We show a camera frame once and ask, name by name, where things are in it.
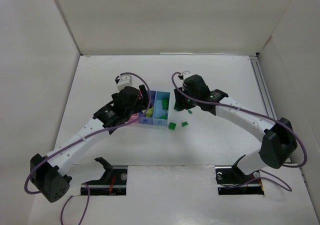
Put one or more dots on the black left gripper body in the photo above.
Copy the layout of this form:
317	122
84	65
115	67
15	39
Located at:
142	99

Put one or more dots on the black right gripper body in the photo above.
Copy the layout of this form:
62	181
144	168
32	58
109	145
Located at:
180	99

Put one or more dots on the green lego plate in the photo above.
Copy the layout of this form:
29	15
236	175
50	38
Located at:
165	103

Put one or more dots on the small green arch lego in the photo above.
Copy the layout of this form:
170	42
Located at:
184	124

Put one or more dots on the green two-by-two lego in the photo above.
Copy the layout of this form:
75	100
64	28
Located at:
172	126

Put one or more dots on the lime green lego brick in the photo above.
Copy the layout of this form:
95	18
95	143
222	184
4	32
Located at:
149	112

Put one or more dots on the small green lego brick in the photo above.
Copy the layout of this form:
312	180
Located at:
164	117

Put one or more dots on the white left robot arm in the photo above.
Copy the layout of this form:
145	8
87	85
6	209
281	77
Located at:
49	173

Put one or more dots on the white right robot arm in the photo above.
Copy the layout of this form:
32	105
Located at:
276	137

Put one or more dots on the pink plastic bin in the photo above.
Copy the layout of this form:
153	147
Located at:
135	116

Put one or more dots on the light blue plastic bin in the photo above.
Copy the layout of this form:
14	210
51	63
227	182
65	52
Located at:
158	111

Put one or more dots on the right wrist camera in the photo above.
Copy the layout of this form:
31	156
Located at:
184	75

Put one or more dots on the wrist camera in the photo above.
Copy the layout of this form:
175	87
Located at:
123	81
184	75

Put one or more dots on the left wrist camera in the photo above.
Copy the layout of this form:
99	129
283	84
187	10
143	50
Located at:
123	81

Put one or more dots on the aluminium rail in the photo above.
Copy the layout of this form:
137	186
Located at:
263	90

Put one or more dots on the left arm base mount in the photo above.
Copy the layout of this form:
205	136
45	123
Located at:
112	182

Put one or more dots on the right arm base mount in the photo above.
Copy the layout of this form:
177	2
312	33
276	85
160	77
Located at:
231	181

